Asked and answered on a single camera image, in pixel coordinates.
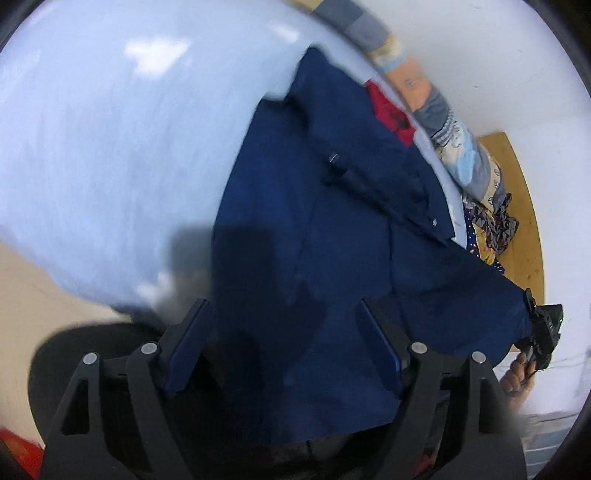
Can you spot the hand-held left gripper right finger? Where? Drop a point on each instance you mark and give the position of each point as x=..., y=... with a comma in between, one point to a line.
x=381, y=346

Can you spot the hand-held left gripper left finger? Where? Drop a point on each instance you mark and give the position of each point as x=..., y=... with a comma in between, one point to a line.
x=187, y=346

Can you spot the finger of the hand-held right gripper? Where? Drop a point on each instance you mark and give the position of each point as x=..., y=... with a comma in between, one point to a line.
x=530, y=304

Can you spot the navy blue jacket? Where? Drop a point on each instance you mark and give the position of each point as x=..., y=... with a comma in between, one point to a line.
x=323, y=240

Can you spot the person's right hand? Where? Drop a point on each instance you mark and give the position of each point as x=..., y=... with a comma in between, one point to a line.
x=515, y=376

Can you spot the blue dotted yellow cloth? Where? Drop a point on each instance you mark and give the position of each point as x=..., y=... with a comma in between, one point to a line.
x=478, y=242

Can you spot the black white geometric garment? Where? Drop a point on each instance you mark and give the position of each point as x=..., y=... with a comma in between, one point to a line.
x=501, y=226

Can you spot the wooden board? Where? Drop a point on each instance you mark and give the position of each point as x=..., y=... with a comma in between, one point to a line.
x=521, y=194

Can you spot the patchwork quilt roll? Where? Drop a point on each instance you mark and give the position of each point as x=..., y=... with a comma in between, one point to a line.
x=455, y=138

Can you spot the red object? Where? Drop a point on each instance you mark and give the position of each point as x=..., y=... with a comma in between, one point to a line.
x=21, y=454

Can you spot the light blue cloud-print bed sheet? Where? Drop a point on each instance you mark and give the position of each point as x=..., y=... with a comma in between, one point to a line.
x=115, y=138

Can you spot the red cloth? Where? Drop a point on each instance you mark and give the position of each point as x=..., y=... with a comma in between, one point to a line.
x=388, y=108

